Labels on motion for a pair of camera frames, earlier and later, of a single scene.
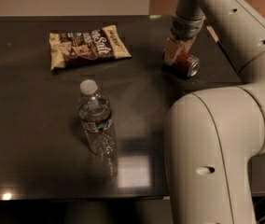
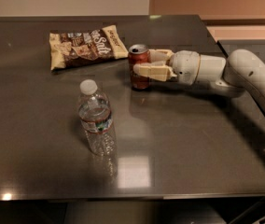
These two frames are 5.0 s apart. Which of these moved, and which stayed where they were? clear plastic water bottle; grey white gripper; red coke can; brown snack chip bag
Moved: grey white gripper; red coke can
Stayed: clear plastic water bottle; brown snack chip bag
